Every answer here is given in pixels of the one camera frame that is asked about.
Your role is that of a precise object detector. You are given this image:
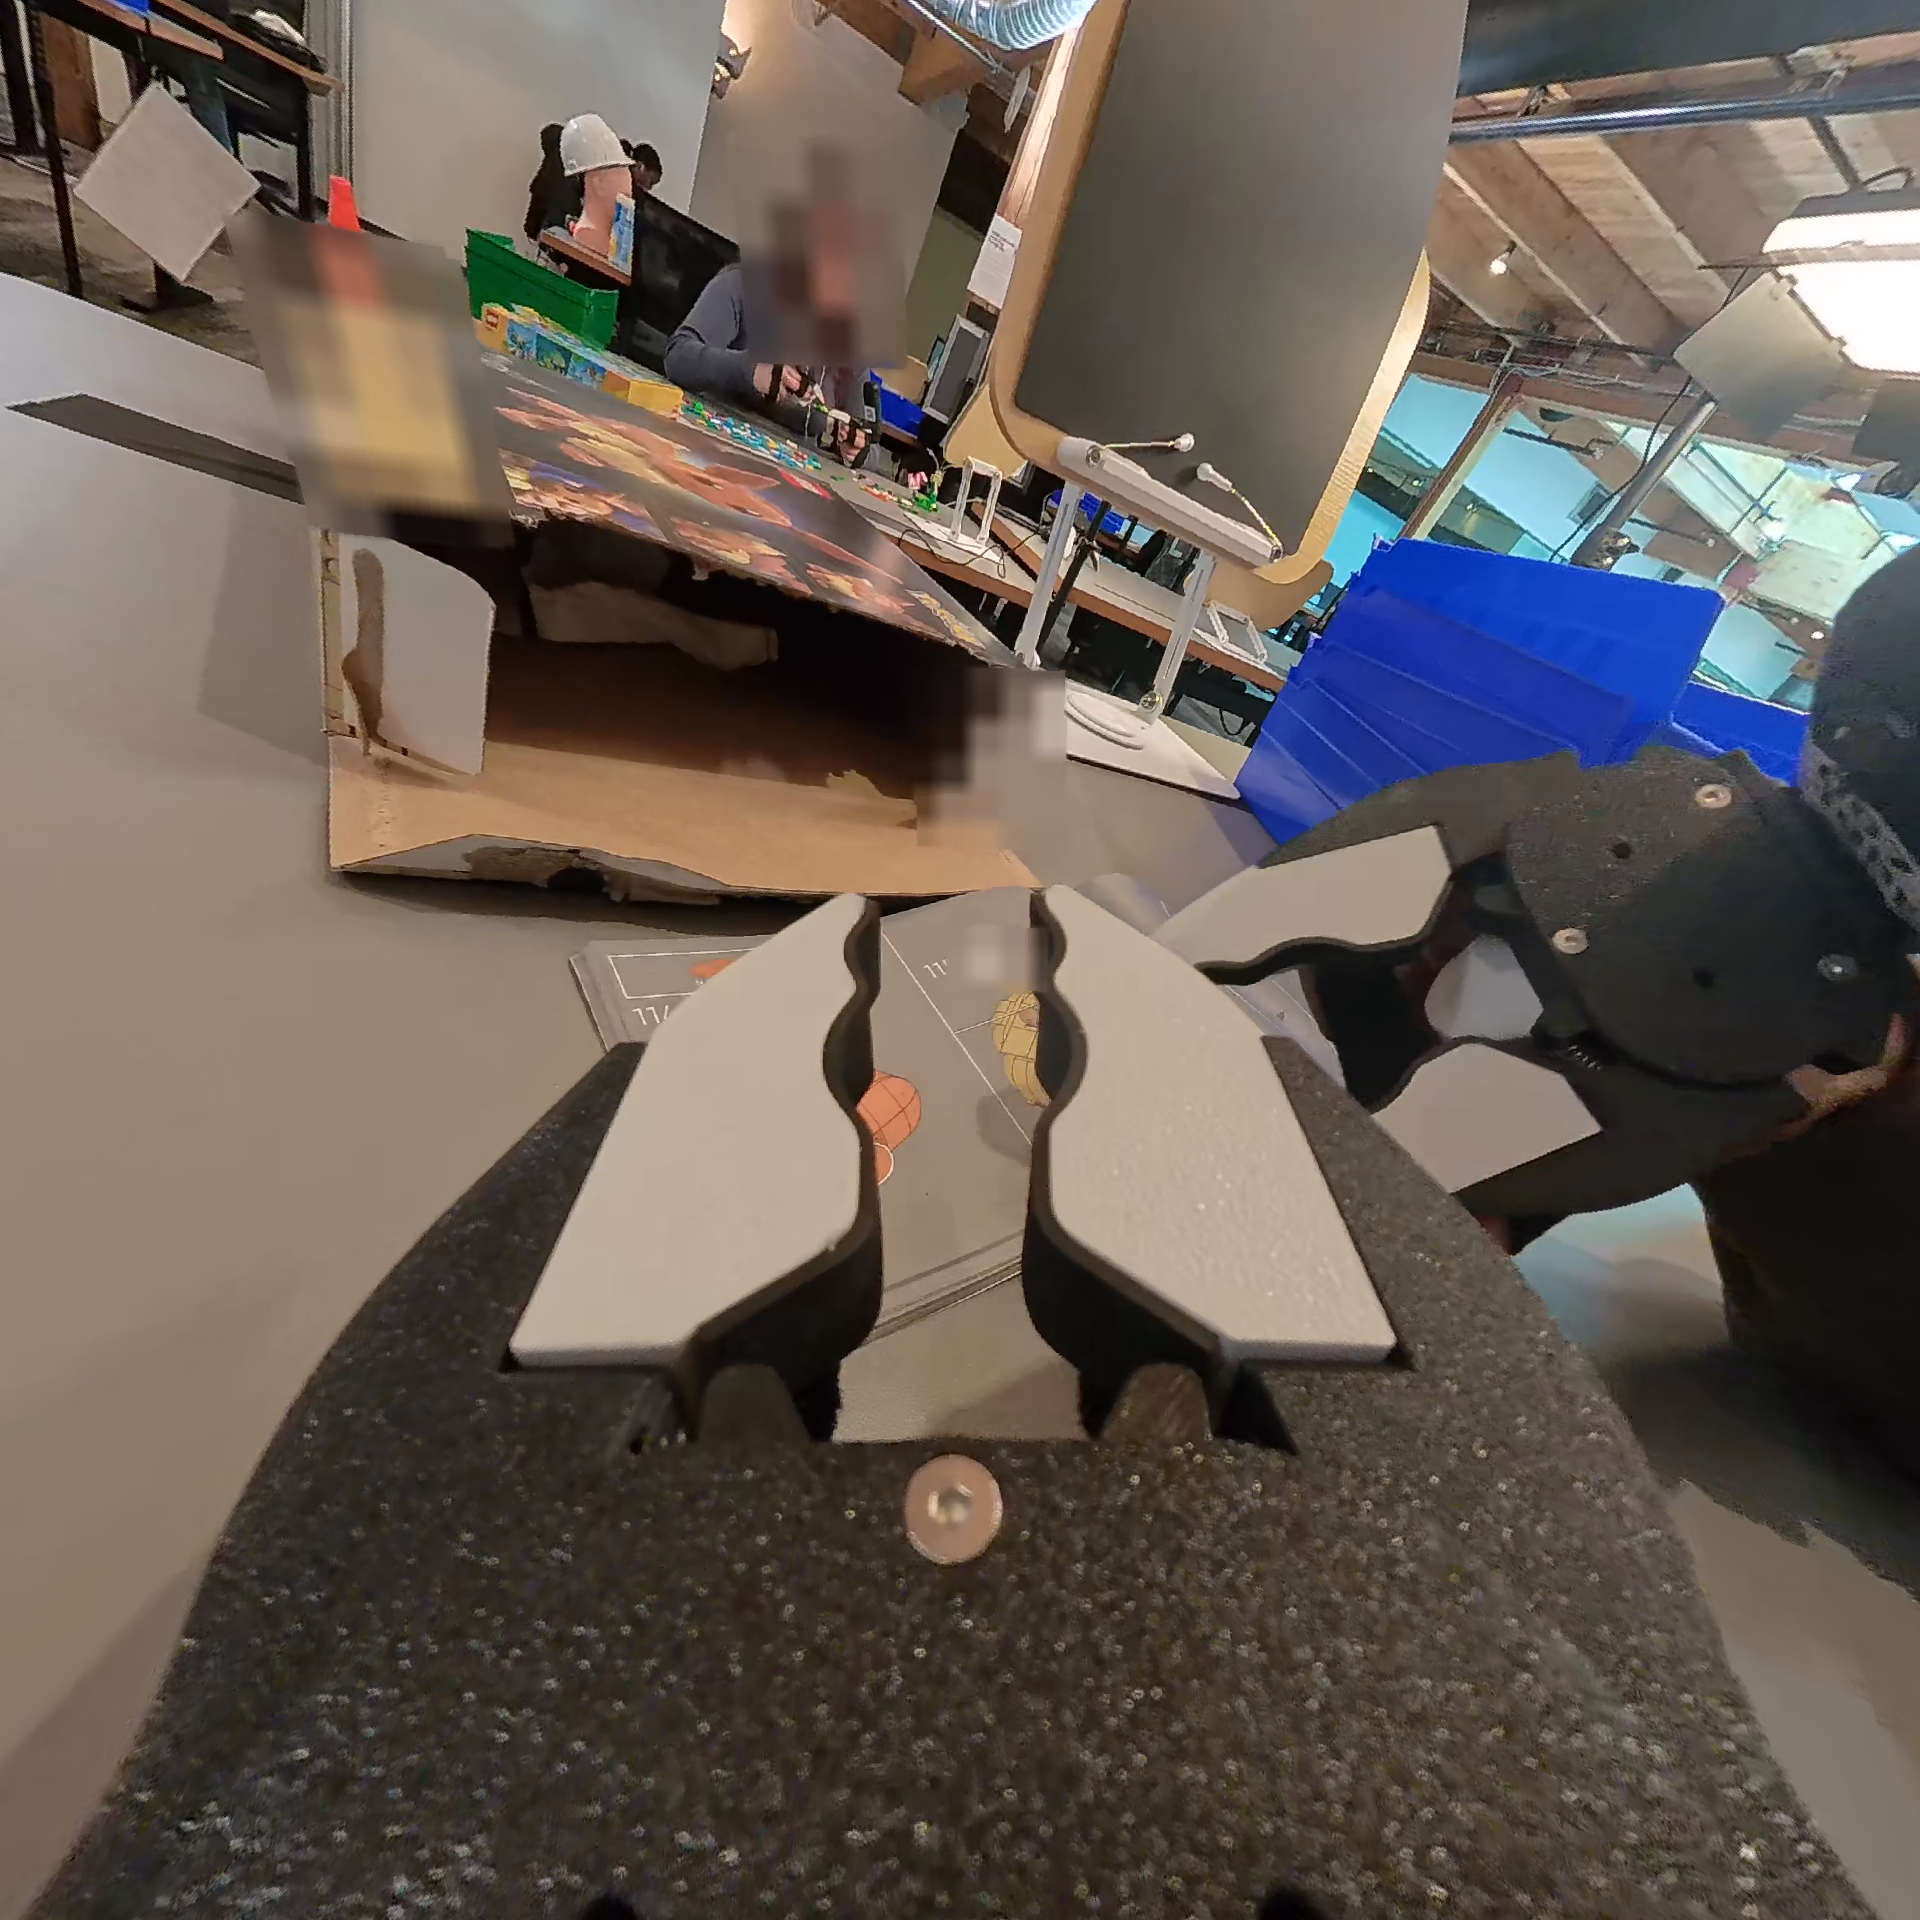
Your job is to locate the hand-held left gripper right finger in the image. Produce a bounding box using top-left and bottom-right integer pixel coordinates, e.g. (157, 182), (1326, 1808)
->
(1023, 885), (1404, 1372)

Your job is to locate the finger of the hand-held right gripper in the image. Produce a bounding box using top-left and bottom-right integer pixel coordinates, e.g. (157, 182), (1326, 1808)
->
(1156, 826), (1463, 977)
(1366, 1036), (1607, 1201)

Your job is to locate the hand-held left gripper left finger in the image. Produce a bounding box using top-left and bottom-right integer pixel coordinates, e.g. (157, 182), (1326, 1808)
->
(512, 892), (885, 1378)

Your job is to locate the grey instruction booklet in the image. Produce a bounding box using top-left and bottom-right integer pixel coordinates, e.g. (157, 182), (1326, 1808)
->
(570, 888), (1353, 1353)

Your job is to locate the person's right forearm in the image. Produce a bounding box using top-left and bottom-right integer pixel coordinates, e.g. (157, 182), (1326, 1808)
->
(1698, 555), (1920, 1471)

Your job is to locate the grey desk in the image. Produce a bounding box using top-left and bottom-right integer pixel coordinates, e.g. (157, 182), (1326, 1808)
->
(0, 271), (1920, 1920)

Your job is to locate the white metal stand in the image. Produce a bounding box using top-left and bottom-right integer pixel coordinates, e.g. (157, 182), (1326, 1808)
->
(1008, 439), (1293, 724)

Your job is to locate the studio light panel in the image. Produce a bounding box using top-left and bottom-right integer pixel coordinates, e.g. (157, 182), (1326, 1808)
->
(1682, 182), (1920, 453)

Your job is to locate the black board with wooden edge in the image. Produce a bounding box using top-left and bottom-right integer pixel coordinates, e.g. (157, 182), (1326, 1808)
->
(986, 0), (1470, 588)

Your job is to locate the colourful printed toy box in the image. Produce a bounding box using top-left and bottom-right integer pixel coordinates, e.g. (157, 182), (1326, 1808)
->
(317, 285), (1036, 901)

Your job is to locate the green plastic crate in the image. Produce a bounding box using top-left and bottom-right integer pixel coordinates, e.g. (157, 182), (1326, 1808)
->
(466, 235), (616, 348)

